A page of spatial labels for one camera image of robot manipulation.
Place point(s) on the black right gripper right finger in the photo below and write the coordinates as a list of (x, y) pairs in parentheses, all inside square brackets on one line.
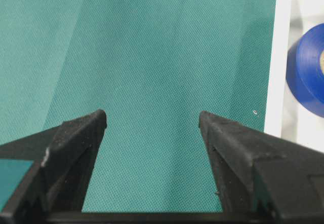
[(260, 173)]

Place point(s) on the blue tape roll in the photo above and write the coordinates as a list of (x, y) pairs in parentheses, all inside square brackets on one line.
[(304, 73)]

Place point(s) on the white plastic case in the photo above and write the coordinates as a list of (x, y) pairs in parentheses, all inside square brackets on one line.
[(285, 117)]

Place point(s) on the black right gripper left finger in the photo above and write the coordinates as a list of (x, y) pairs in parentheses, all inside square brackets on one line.
[(50, 171)]

